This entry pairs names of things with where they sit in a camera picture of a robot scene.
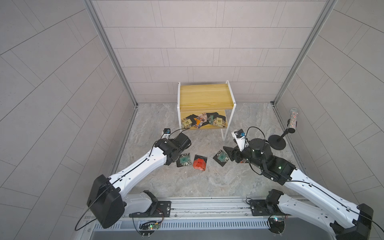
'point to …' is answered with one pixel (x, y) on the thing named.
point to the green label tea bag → (221, 157)
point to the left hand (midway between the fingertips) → (166, 150)
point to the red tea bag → (199, 162)
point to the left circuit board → (148, 228)
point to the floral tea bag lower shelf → (203, 118)
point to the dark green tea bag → (210, 119)
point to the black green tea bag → (184, 160)
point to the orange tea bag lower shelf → (197, 122)
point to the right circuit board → (276, 225)
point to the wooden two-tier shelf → (205, 106)
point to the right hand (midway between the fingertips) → (228, 144)
